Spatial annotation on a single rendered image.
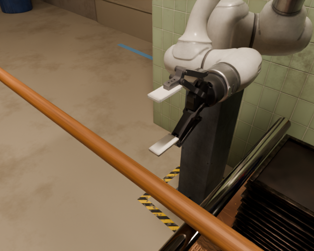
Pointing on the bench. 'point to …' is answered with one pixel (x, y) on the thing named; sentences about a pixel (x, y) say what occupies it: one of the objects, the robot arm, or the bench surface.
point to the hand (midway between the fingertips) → (157, 125)
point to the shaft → (133, 170)
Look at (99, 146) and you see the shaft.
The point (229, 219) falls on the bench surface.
